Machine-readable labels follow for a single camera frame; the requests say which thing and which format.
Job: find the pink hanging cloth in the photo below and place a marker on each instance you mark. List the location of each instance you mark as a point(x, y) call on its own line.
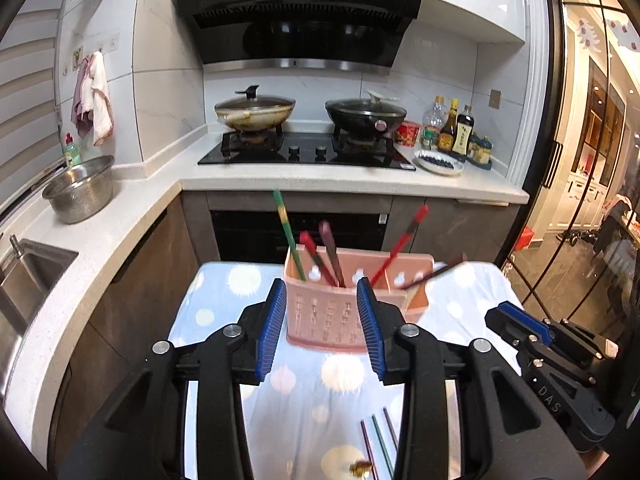
point(80, 100)

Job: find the clear cooking oil bottle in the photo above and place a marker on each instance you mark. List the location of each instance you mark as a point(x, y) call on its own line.
point(433, 120)

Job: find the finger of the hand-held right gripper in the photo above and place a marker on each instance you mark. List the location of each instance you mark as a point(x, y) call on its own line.
point(525, 321)
point(510, 335)

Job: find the brown chopstick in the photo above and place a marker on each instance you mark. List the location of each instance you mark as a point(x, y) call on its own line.
point(390, 427)

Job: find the black framed glass door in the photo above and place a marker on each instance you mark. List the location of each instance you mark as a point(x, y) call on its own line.
point(575, 110)

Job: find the blue dotted tablecloth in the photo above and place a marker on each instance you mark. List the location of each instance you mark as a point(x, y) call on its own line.
point(340, 375)

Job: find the brown yellow-capped sauce bottle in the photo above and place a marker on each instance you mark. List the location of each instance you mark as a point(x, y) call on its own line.
point(448, 132)

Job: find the red seasoning container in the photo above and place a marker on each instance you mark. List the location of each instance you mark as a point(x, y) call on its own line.
point(407, 134)

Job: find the white plate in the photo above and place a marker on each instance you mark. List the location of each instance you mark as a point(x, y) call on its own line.
point(437, 162)

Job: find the green chopstick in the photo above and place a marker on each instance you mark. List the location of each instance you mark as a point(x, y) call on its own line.
point(287, 230)
point(381, 445)

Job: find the black range hood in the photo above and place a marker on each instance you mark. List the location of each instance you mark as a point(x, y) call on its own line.
point(300, 20)

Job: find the white sideboard cabinet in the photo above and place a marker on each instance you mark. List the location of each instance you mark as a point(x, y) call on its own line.
point(584, 197)

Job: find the pink perforated utensil holder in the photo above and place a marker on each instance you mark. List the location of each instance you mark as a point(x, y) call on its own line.
point(325, 320)

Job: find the dark lower kitchen cabinets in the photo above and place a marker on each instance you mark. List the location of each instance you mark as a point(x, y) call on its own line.
point(150, 270)

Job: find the steel colander bowl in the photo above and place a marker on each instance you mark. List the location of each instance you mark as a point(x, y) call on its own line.
point(80, 190)

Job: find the grey wall socket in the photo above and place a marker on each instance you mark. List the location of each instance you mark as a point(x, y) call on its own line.
point(495, 99)

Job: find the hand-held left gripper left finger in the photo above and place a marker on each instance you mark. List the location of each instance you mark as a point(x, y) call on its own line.
point(272, 330)

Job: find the dark soy sauce bottle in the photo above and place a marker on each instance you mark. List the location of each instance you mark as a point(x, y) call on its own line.
point(464, 135)

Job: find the white window blinds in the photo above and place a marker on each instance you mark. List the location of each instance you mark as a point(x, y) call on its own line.
point(27, 100)

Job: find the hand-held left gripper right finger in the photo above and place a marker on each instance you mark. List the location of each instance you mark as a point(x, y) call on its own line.
point(370, 330)

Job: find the small condiment jar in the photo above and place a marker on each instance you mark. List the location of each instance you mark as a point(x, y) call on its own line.
point(486, 151)
point(474, 149)

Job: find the white kitchen countertop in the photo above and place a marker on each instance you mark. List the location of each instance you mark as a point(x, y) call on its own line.
point(165, 195)

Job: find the white hanging towel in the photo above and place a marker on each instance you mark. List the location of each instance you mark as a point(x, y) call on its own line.
point(100, 105)

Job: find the red chopstick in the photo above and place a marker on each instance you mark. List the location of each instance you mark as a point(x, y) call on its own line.
point(400, 245)
point(312, 255)

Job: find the black gas cooktop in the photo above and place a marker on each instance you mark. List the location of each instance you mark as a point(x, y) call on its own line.
point(300, 152)

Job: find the black built-in oven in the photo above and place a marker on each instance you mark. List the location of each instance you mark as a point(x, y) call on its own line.
point(250, 240)

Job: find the green dish soap bottle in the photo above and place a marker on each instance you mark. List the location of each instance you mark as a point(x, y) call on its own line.
point(72, 152)

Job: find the small chrome sink fitting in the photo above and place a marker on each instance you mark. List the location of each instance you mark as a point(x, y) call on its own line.
point(15, 247)

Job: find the beige wok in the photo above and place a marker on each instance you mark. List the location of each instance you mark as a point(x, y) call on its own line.
point(255, 119)

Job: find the white wall cabinet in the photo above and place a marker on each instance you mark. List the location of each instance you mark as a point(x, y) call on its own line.
point(475, 0)

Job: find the dark maroon chopstick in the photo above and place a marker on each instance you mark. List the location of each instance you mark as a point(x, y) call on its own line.
point(440, 271)
point(331, 255)
point(366, 440)

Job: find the red bag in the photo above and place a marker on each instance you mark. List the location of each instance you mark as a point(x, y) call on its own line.
point(525, 239)

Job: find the steel kitchen sink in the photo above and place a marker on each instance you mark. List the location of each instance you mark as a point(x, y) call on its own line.
point(30, 280)

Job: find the black wok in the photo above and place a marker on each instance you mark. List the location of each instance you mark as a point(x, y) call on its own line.
point(360, 122)

